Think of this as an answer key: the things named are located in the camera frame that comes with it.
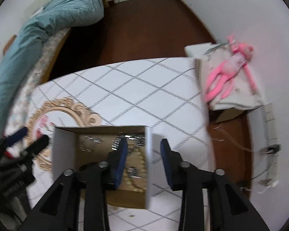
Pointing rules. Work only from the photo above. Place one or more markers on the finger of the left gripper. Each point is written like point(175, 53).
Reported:
point(9, 141)
point(36, 147)

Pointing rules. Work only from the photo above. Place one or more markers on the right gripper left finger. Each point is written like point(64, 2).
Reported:
point(98, 179)

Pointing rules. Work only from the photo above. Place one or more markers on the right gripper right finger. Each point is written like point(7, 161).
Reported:
point(184, 176)

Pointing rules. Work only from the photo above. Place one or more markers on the white wall socket strip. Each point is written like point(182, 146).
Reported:
point(271, 138)

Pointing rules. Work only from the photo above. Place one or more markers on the pink panther plush toy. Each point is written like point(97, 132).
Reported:
point(220, 81)

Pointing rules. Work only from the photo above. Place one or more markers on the brown wooden headboard piece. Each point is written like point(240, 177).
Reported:
point(8, 44)

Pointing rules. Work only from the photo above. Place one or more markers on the white cardboard jewelry box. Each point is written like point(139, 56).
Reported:
point(73, 147)

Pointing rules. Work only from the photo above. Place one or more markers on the teal quilted duvet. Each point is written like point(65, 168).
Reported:
point(25, 51)

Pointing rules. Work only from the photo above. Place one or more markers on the floral patterned tablecloth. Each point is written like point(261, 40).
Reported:
point(162, 94)

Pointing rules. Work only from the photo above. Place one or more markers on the black power adapter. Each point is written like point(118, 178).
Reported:
point(273, 149)

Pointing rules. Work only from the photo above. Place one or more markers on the checked patterned mattress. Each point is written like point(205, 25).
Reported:
point(39, 74)

